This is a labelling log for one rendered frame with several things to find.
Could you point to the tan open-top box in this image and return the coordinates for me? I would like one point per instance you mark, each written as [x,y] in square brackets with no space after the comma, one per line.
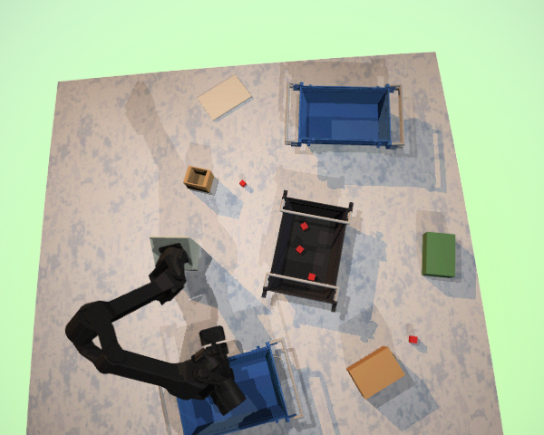
[198,179]

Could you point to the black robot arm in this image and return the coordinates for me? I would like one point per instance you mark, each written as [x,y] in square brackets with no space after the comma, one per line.
[196,378]

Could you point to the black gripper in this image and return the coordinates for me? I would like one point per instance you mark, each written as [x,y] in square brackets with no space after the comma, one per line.
[211,336]

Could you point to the green rectangular block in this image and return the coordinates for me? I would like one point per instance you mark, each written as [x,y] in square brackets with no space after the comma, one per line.
[438,255]

